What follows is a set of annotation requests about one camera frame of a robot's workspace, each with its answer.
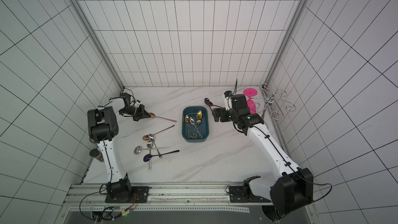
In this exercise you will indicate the chrome wire cup rack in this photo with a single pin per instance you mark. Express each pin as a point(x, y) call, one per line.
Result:
point(276, 103)

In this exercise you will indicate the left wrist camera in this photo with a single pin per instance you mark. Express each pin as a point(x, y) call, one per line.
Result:
point(137, 104)

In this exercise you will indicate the teal storage box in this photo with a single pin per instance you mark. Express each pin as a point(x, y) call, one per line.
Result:
point(203, 127)

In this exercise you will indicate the aluminium mounting rail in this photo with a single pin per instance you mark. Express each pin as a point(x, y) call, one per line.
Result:
point(222, 196)

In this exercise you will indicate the gold ornate-handle spoon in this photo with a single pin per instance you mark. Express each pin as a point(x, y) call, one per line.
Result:
point(187, 120)

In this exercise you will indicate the silver ladle spoon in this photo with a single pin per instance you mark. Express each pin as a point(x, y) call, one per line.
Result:
point(139, 149)

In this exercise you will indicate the rose gold spoon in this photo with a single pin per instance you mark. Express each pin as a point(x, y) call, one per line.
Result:
point(147, 137)
point(152, 115)

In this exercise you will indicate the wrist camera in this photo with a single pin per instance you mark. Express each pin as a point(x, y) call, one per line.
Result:
point(227, 100)
point(137, 104)

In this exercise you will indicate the spice shaker bottle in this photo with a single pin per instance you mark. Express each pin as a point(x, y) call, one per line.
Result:
point(96, 154)

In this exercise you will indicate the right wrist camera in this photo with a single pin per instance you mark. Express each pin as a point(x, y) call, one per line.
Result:
point(227, 100)

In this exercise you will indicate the pink plastic goblet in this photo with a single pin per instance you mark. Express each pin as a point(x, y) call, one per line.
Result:
point(250, 93)

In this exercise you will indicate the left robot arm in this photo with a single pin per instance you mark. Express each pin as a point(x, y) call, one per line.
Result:
point(103, 129)

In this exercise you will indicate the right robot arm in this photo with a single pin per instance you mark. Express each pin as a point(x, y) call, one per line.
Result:
point(291, 187)

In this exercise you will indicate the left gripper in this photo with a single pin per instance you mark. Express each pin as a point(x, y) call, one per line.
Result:
point(141, 114)

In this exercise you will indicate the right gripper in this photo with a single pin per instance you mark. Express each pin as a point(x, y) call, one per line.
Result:
point(222, 115)

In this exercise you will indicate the silver textured-handle spoon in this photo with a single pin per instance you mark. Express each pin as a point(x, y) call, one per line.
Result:
point(150, 163)

